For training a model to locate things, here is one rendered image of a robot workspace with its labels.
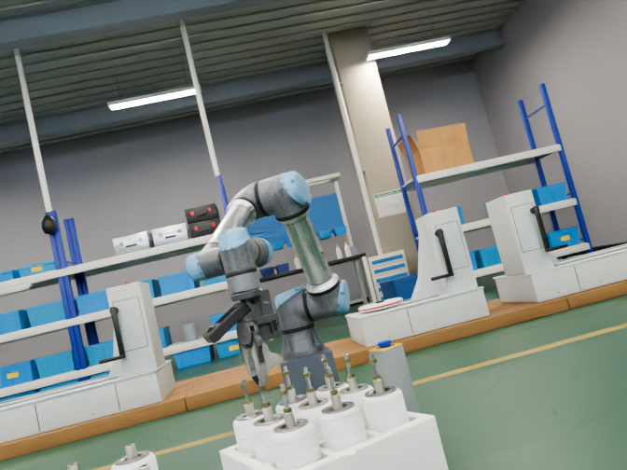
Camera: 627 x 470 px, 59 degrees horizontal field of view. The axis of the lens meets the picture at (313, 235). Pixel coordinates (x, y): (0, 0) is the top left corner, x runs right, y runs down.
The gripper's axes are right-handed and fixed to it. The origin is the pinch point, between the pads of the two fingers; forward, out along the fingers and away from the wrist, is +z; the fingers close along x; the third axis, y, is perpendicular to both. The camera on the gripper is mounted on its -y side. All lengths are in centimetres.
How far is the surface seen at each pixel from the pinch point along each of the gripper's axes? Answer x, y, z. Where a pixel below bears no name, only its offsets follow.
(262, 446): -2.3, -3.4, 13.8
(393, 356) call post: 0.9, 41.0, 5.9
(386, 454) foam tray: -20.7, 15.6, 20.3
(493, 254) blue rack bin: 298, 455, -3
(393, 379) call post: 1.1, 39.2, 11.5
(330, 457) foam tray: -18.2, 3.6, 16.7
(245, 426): 8.5, -1.8, 10.9
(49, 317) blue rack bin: 516, 23, -50
